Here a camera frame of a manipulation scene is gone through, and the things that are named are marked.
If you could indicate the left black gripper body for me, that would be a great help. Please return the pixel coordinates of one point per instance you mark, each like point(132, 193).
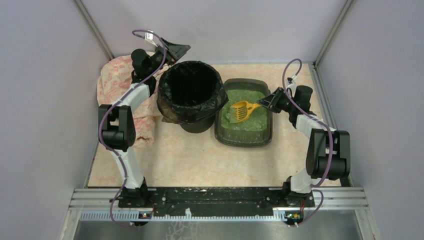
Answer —
point(166, 50)

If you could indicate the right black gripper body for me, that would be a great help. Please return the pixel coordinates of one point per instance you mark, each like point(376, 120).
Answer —
point(276, 101)

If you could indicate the yellow litter scoop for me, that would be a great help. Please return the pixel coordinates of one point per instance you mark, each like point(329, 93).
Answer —
point(241, 111)

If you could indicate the dark grey litter box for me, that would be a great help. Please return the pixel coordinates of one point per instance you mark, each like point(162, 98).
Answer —
point(242, 138)

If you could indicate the black trash bin with bag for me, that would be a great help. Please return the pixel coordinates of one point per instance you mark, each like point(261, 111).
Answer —
point(190, 94)

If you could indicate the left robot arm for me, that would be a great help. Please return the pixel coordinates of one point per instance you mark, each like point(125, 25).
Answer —
point(117, 131)

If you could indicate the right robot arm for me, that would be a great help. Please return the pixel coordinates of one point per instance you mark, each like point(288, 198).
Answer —
point(328, 152)

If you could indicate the green cat litter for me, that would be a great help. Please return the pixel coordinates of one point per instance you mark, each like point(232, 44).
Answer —
point(258, 120)

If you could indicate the pink patterned cloth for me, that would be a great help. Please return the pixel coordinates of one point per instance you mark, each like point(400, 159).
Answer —
point(114, 80)

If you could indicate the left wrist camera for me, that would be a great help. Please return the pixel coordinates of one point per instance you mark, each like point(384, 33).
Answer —
point(149, 38)

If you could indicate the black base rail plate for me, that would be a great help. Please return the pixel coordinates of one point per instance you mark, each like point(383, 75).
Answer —
point(210, 201)

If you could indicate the aluminium frame rail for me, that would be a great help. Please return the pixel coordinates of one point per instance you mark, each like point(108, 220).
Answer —
point(97, 204)

